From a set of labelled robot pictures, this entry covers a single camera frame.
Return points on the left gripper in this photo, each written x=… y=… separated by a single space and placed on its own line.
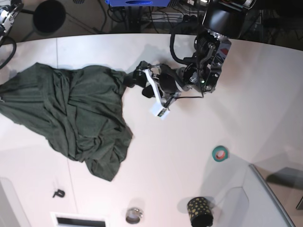
x=169 y=81

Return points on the dark green t-shirt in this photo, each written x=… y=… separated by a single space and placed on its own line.
x=79 y=112

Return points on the green tape roll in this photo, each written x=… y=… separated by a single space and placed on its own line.
x=220 y=153

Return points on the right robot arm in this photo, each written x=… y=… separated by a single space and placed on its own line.
x=8 y=13

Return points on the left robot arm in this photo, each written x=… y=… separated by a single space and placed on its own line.
x=222 y=21

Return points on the blue plastic box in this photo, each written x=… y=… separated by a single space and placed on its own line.
x=137 y=3

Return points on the round black stand base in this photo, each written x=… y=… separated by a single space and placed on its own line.
x=49 y=16

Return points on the silver tape roll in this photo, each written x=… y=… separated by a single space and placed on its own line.
x=133 y=215

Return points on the black gold-dotted cup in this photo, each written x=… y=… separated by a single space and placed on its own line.
x=200 y=212

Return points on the small black clip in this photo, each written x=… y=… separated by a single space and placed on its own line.
x=59 y=193

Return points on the white slotted tray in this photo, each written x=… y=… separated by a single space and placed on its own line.
x=78 y=220

